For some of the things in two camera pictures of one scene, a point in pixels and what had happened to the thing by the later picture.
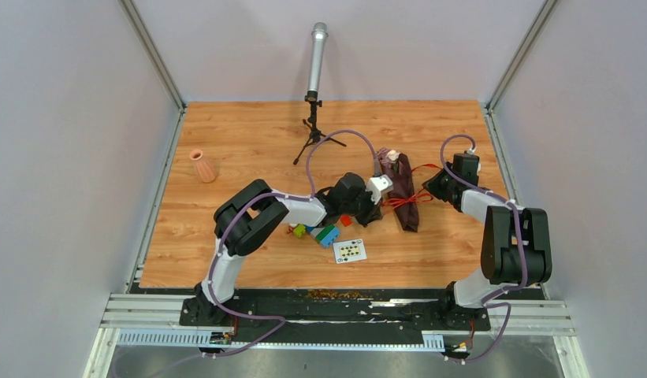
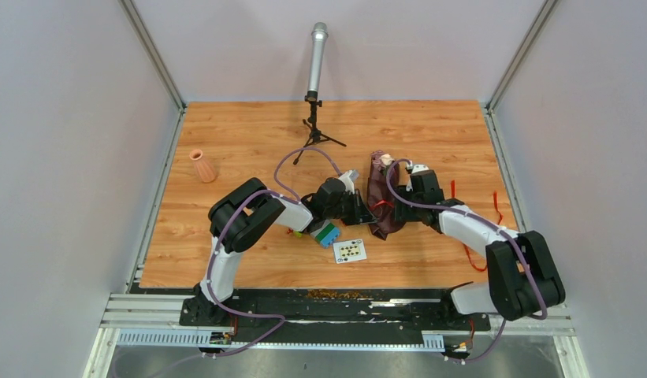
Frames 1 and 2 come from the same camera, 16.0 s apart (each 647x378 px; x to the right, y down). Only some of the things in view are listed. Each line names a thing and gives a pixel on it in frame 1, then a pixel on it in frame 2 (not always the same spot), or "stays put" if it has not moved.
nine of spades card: x=349 y=251 stays put
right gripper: x=432 y=186 → x=403 y=213
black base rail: x=444 y=309 stays put
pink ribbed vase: x=204 y=166 stays put
